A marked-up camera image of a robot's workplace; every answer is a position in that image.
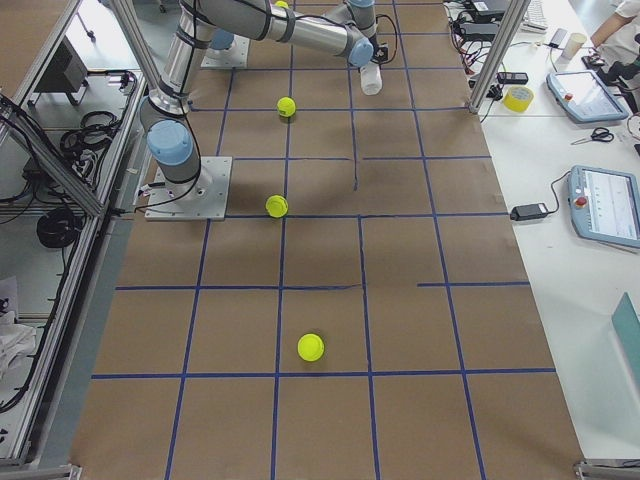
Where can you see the person at desk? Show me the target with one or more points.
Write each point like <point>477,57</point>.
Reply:
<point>614,40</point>

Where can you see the blue teach pendant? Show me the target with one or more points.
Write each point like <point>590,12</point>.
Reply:
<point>584,97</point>
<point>604,205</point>

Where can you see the aluminium frame post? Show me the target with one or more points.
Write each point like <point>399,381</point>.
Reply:
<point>509,25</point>

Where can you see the tennis ball under gripper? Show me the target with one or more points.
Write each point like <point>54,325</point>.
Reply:
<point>286,107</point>

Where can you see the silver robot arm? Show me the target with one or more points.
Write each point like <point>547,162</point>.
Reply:
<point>163,113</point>
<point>335,32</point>

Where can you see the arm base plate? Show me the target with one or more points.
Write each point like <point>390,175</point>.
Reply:
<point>227,52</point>
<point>206,200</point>

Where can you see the yellow tape roll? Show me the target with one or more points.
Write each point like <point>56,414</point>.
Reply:
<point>518,98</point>

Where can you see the far tennis ball near edge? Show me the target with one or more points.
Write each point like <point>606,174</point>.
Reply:
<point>310,347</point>

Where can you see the near blue teach pendant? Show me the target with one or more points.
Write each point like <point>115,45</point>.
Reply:
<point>604,205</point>

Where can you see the tennis ball near base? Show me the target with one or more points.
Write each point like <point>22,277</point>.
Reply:
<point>276,206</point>

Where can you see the black power adapter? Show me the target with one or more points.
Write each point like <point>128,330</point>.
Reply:
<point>528,212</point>

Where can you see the far blue teach pendant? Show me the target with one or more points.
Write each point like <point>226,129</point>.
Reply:
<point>584,97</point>

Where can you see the black scissors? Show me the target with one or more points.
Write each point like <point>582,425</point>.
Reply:
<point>599,134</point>

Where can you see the Wilson tennis ball can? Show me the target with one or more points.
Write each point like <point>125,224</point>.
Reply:
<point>370,79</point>

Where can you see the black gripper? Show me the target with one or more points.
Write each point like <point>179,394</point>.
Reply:
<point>370,63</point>

